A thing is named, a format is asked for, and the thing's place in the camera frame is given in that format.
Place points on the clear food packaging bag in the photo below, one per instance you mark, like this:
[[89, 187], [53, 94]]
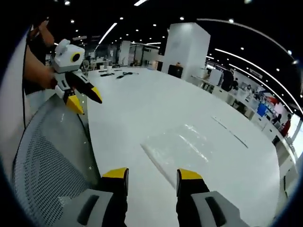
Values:
[[170, 146]]

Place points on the blue box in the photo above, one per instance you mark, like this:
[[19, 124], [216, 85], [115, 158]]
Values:
[[261, 110]]

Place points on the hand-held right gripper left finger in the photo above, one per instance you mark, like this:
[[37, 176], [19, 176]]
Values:
[[116, 201]]

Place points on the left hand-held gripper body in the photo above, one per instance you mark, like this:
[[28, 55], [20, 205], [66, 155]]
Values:
[[67, 61]]

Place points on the small black device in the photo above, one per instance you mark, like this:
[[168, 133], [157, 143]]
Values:
[[105, 74], [127, 73], [120, 76]]

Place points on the person's left hand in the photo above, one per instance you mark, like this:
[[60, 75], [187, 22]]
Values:
[[49, 80]]

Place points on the white square pillar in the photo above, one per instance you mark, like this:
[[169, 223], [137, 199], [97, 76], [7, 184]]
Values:
[[187, 47]]

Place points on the black box appliance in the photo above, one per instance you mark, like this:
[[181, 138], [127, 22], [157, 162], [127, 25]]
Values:
[[175, 70]]

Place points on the person in white shirt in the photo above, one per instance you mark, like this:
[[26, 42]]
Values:
[[14, 123]]

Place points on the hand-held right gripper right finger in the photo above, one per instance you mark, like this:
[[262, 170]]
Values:
[[189, 203]]

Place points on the grey mesh office chair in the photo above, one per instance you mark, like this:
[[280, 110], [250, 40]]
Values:
[[47, 153]]

